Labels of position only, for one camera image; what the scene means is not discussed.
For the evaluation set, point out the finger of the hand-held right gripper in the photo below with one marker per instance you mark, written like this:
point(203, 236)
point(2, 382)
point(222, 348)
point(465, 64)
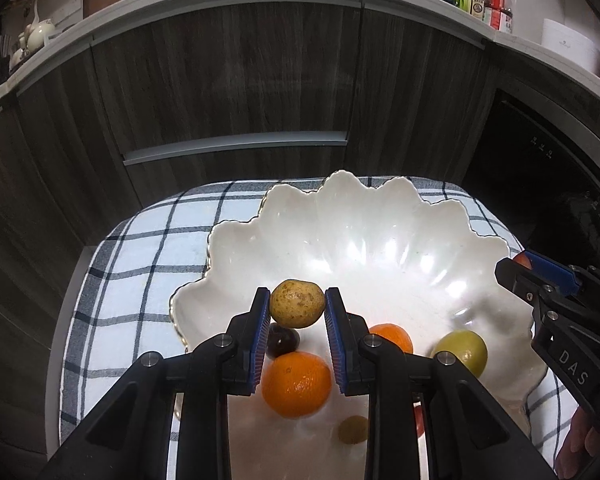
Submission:
point(527, 285)
point(555, 270)

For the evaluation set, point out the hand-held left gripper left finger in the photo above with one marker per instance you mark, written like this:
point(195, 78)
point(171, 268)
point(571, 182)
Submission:
point(257, 340)

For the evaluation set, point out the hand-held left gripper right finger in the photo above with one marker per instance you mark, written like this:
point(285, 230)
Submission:
point(336, 340)

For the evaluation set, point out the dark purple grape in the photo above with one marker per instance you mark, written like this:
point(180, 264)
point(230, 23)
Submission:
point(281, 341)

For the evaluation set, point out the red grape tomato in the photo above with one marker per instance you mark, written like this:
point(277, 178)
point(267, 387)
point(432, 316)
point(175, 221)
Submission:
point(419, 420)
point(521, 260)

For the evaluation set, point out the brown longan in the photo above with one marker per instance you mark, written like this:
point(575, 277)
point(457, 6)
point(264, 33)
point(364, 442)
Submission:
point(354, 430)
point(297, 304)

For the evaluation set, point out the small orange mandarin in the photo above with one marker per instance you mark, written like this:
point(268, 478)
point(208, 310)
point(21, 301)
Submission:
point(391, 338)

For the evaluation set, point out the large orange mandarin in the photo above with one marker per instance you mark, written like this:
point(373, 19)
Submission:
point(296, 385)

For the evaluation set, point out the yellow-green round fruit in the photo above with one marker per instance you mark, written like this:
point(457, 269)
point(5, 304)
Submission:
point(461, 353)

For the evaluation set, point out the white scalloped ceramic bowl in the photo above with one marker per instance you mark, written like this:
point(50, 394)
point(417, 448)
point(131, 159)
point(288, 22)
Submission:
point(370, 250)

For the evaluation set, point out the person's right hand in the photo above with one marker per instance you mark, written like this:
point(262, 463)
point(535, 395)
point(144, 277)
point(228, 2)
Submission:
point(577, 442)

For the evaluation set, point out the black built-in dishwasher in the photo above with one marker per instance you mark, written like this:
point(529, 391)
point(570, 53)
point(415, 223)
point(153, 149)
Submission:
point(540, 170)

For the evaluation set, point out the blue checked white cloth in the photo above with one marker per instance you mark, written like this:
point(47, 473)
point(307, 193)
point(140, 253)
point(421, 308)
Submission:
point(140, 270)

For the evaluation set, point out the white round container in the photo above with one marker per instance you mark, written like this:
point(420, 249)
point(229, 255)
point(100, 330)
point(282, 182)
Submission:
point(570, 46)

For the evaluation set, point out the red drink bottle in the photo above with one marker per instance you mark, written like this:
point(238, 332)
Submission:
point(499, 4)

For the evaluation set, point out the white teapot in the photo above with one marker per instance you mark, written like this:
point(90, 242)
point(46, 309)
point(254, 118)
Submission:
point(37, 34)

